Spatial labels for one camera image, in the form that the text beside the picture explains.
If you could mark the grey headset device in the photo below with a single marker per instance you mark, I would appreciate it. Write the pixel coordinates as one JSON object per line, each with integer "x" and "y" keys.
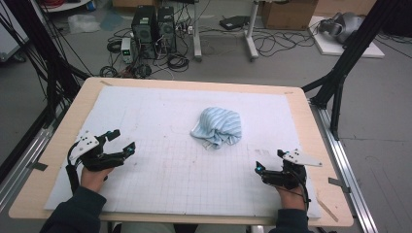
{"x": 343, "y": 26}

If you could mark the thin wooden strip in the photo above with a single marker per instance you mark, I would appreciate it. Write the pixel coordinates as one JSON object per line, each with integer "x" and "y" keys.
{"x": 327, "y": 209}

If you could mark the black metal frame stand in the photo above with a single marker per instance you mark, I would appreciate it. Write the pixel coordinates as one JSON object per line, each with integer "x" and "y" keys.
{"x": 336, "y": 81}
{"x": 55, "y": 71}

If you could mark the white power supply unit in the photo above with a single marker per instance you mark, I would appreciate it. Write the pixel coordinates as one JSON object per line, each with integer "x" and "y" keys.
{"x": 127, "y": 50}

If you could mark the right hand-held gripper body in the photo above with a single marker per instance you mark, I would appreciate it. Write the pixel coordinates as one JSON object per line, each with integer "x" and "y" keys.
{"x": 299, "y": 158}

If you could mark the person's right hand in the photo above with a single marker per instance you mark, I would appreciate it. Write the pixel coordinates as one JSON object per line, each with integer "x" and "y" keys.
{"x": 291, "y": 199}

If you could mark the aluminium rail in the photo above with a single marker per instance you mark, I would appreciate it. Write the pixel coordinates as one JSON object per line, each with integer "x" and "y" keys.
{"x": 348, "y": 174}
{"x": 26, "y": 158}

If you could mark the slim black computer tower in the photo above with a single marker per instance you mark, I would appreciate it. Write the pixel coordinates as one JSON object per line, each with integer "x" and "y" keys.
{"x": 166, "y": 29}

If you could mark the large black computer tower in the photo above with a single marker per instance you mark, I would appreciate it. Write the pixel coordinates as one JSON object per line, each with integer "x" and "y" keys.
{"x": 144, "y": 32}

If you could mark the white foam mat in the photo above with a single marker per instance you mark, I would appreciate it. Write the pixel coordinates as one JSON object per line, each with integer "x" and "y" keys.
{"x": 155, "y": 181}

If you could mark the brown cardboard box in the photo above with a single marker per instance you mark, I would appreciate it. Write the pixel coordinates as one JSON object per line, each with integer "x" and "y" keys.
{"x": 288, "y": 14}

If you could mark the flat black device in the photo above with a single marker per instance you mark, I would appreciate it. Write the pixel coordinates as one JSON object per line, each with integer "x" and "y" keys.
{"x": 233, "y": 22}

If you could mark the blue striped towel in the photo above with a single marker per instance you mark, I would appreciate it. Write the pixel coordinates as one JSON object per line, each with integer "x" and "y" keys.
{"x": 218, "y": 126}

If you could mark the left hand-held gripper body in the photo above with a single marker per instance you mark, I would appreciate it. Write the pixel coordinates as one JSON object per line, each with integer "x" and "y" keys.
{"x": 85, "y": 142}

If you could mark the person's left hand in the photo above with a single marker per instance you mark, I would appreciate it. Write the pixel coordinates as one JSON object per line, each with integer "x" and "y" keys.
{"x": 92, "y": 179}

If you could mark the white desk leg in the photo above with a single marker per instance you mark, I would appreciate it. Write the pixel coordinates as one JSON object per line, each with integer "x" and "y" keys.
{"x": 251, "y": 32}
{"x": 197, "y": 32}

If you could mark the white floor board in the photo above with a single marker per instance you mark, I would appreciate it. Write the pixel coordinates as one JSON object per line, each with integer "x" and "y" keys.
{"x": 330, "y": 48}

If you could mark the black tape piece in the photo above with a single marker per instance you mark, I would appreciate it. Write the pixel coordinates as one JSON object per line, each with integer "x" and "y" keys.
{"x": 338, "y": 183}
{"x": 38, "y": 166}

